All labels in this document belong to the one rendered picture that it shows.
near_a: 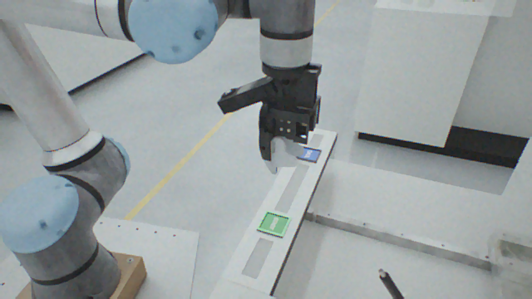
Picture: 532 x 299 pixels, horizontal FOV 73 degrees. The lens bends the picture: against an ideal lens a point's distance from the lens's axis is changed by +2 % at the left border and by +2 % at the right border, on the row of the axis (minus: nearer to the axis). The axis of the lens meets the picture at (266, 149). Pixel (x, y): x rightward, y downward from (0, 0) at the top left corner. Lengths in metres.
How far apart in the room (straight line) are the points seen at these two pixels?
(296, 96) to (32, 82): 0.43
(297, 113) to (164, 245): 0.53
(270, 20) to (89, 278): 0.54
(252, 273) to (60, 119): 0.43
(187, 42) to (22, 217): 0.42
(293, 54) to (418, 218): 0.66
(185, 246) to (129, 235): 0.15
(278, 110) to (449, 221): 0.65
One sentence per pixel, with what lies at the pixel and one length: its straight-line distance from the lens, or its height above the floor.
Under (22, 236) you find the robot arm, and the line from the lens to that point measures 0.67.
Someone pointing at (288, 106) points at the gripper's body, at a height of 1.24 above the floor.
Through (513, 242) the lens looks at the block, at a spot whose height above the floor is 0.91.
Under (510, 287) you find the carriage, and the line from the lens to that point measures 0.89.
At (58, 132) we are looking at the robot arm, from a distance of 0.72.
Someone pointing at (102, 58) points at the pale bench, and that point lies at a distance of 3.99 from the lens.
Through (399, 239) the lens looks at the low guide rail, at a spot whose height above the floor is 0.84.
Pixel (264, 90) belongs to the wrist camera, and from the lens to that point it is 0.55.
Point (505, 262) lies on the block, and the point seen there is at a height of 0.91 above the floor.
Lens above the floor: 1.50
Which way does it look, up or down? 35 degrees down
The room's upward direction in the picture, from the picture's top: straight up
